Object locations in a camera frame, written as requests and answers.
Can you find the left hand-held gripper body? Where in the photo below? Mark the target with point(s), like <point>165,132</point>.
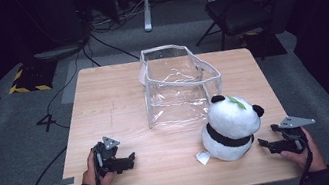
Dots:
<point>106,153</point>

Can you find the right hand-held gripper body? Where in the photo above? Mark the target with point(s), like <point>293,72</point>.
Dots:
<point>296,138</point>

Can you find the white panda plush toy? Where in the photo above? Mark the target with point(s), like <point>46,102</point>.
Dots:
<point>230,122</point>

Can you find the clear plastic zipper bag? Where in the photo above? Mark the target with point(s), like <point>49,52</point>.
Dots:
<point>174,101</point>

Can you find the person's right hand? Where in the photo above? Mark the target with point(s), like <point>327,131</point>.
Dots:
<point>313,155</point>

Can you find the person's left hand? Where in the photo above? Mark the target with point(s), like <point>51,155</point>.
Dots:
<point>92,176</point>

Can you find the grey tape strip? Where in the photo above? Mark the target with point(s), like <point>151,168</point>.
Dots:
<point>64,183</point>

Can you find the black tape floor mark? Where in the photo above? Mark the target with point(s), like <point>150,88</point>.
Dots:
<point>47,120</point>

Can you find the yellow black striped mat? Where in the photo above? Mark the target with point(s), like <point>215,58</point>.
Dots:
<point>30,88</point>

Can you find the dark equipment stand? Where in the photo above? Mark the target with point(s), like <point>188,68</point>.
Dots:
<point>57,51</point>

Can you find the black folding chair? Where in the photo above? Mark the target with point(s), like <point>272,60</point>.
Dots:
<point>239,9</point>

